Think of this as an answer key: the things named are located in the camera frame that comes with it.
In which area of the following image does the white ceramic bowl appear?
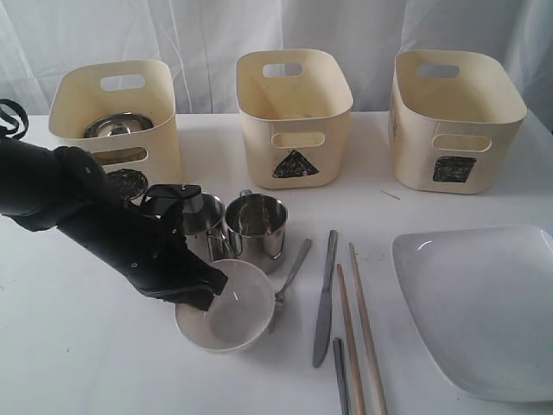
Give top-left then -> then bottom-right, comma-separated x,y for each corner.
175,259 -> 276,354

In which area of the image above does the left wooden chopstick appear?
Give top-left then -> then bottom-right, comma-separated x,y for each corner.
336,264 -> 366,415

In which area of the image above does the thin toothpick sliver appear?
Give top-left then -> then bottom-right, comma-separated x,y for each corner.
380,189 -> 401,201

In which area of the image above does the white square ceramic plate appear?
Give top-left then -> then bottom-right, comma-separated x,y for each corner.
391,225 -> 552,402

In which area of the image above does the small steel fork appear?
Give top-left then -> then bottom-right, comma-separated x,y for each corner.
267,239 -> 313,334

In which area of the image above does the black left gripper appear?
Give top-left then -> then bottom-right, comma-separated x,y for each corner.
57,184 -> 228,311

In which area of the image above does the cream bin with triangle mark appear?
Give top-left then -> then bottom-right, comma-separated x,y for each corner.
236,48 -> 353,189

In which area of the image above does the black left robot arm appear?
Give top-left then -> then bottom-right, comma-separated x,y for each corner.
1,99 -> 228,311

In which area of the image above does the stainless steel mug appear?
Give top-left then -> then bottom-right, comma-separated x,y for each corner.
181,193 -> 233,262
224,189 -> 288,274

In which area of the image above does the right wooden chopstick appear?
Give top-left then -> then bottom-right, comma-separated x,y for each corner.
348,242 -> 389,415

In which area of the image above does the steel table knife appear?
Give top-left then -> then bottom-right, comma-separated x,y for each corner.
312,230 -> 338,368

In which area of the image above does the wooden chopstick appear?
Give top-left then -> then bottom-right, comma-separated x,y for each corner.
348,242 -> 389,415
336,264 -> 366,415

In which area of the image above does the stainless steel bowl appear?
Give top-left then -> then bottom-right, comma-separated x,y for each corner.
83,112 -> 154,138

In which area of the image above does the white backdrop curtain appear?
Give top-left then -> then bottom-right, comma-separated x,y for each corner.
0,0 -> 553,118

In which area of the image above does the cream bin with circle mark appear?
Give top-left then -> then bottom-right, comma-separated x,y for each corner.
48,60 -> 183,203

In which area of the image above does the cream bin with square mark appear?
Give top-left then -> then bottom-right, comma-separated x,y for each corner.
388,49 -> 528,195

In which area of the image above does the steel utensil handle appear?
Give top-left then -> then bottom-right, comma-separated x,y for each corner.
333,337 -> 350,415

